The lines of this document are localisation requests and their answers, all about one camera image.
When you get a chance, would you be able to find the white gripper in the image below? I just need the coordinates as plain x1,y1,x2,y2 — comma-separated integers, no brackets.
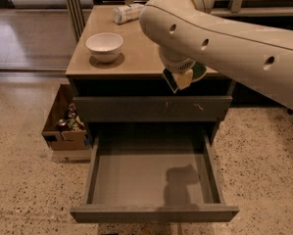
158,46,195,90

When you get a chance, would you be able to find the green yellow sponge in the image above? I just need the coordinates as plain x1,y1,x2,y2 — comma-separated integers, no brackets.
163,63,207,93

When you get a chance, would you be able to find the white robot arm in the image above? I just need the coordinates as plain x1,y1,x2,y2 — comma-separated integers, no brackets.
139,0,293,110

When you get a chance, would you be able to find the tan top drawer cabinet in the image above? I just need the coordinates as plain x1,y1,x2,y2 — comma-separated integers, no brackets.
66,6,234,140

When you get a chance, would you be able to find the closed grey top drawer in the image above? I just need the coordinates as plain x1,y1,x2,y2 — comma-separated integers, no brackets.
73,96,232,122

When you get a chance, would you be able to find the open grey middle drawer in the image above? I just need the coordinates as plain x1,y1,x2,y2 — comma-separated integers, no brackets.
71,133,239,223

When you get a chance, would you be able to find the white ceramic bowl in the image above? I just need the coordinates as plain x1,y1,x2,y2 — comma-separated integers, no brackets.
86,32,123,64

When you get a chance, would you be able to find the white plastic bottle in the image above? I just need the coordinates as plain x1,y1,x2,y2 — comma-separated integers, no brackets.
113,3,143,24

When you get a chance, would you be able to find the metal can in box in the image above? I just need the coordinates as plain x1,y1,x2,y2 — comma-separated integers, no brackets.
57,118,69,131

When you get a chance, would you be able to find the brown cardboard box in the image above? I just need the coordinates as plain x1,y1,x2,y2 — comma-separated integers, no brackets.
42,84,89,151

